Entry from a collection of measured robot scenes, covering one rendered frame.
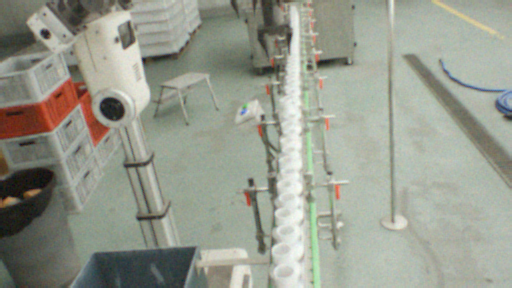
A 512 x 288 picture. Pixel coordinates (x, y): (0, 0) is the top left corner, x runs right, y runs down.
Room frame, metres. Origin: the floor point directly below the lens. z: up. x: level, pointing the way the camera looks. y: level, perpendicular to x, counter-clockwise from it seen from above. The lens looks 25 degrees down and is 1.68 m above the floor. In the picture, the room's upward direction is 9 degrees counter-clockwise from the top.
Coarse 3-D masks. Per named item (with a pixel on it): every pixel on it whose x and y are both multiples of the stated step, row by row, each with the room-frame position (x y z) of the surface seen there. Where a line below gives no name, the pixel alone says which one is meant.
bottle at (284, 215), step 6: (276, 210) 0.78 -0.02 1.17; (282, 210) 0.79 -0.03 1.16; (288, 210) 0.78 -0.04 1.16; (276, 216) 0.76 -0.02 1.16; (282, 216) 0.79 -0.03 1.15; (288, 216) 0.76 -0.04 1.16; (276, 222) 0.77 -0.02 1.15; (282, 222) 0.75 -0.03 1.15; (288, 222) 0.75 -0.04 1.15; (276, 228) 0.77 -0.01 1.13; (300, 234) 0.76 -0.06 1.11; (276, 240) 0.75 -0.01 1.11; (300, 240) 0.76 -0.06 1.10
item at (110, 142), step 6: (108, 132) 3.96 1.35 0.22; (114, 132) 4.12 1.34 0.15; (102, 138) 3.81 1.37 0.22; (108, 138) 4.22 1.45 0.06; (114, 138) 4.07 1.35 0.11; (102, 144) 3.80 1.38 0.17; (108, 144) 3.91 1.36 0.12; (114, 144) 4.03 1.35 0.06; (96, 150) 3.64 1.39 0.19; (102, 150) 3.75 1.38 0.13; (108, 150) 3.88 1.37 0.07; (114, 150) 3.98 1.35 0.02; (102, 156) 3.73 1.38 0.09; (108, 156) 3.83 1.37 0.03; (102, 162) 3.69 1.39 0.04; (102, 168) 3.64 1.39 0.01
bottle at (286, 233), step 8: (288, 224) 0.73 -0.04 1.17; (280, 232) 0.72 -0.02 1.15; (288, 232) 0.73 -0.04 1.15; (280, 240) 0.70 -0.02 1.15; (288, 240) 0.70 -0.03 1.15; (296, 240) 0.70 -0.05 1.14; (296, 248) 0.70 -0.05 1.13; (296, 256) 0.69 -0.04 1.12; (304, 272) 0.70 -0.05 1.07; (304, 280) 0.69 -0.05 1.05
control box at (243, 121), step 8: (256, 104) 1.57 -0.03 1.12; (248, 112) 1.51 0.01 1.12; (256, 112) 1.52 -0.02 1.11; (240, 120) 1.49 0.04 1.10; (248, 120) 1.48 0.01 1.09; (256, 120) 1.48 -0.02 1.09; (240, 128) 1.49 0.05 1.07; (248, 128) 1.48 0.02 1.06; (256, 128) 1.48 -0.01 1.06; (264, 144) 1.58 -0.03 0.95
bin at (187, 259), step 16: (96, 256) 1.05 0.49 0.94; (112, 256) 1.04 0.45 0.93; (128, 256) 1.03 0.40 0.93; (144, 256) 1.03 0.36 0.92; (160, 256) 1.02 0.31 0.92; (176, 256) 1.01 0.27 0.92; (192, 256) 1.00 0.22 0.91; (80, 272) 0.97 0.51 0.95; (96, 272) 1.03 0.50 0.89; (112, 272) 1.04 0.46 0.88; (128, 272) 1.03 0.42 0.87; (144, 272) 1.03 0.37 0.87; (160, 272) 1.02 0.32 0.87; (176, 272) 1.01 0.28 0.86; (192, 272) 0.90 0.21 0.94
